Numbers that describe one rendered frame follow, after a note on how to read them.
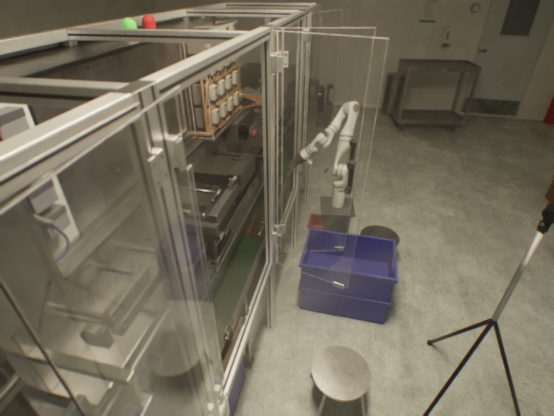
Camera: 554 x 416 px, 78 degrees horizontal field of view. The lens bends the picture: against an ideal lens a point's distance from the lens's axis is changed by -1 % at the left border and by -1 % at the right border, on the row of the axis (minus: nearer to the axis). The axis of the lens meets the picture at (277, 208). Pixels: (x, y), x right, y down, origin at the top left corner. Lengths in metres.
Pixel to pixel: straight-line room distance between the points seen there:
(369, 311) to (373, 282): 0.27
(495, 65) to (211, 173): 5.67
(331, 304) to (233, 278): 0.86
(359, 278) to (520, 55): 5.35
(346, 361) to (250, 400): 0.57
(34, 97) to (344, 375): 1.74
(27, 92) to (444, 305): 2.62
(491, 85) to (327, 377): 5.82
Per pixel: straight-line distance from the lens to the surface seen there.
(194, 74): 0.82
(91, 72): 1.44
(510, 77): 6.98
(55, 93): 0.74
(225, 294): 1.75
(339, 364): 2.01
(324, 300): 2.42
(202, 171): 1.90
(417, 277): 2.94
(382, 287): 2.28
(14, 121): 1.12
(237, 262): 1.89
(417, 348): 2.50
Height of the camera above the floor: 1.93
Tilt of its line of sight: 34 degrees down
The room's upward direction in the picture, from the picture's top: straight up
